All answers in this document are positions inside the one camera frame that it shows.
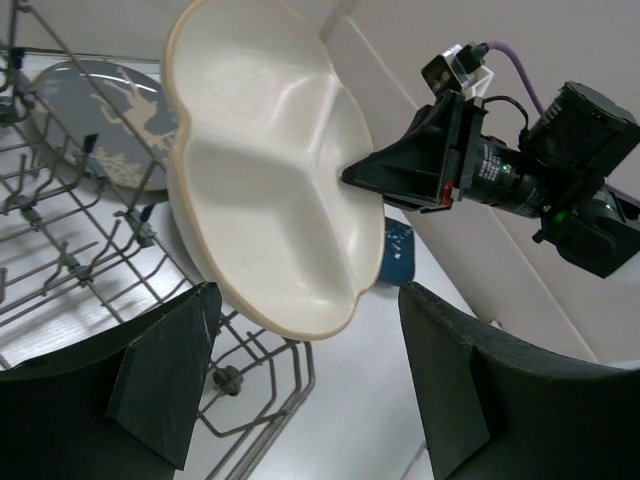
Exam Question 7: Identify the grey wire dish rack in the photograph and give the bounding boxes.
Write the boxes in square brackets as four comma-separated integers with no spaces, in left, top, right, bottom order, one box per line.
[1,1,315,479]

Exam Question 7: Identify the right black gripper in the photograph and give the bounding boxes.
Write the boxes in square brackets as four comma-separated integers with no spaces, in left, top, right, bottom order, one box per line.
[341,92,545,218]

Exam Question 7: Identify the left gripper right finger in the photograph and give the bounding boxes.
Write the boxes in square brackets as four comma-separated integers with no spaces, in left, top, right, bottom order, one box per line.
[398,282,639,479]

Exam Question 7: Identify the dark blue plate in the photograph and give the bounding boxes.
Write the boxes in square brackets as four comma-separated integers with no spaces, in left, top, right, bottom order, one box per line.
[377,217,416,287]

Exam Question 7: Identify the cream three-section divided plate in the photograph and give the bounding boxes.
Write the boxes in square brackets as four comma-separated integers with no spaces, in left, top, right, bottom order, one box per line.
[161,1,385,341]

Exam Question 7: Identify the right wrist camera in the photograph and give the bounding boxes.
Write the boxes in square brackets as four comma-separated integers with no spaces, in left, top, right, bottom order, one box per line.
[421,42,494,99]

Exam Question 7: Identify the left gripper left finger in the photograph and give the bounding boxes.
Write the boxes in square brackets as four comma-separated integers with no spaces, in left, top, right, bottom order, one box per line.
[1,283,222,471]

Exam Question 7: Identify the grey plate with deer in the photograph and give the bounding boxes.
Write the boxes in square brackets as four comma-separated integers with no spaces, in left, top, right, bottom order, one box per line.
[30,60,177,191]

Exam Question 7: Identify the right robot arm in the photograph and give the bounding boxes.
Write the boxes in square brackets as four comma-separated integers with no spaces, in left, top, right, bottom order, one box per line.
[341,81,639,278]

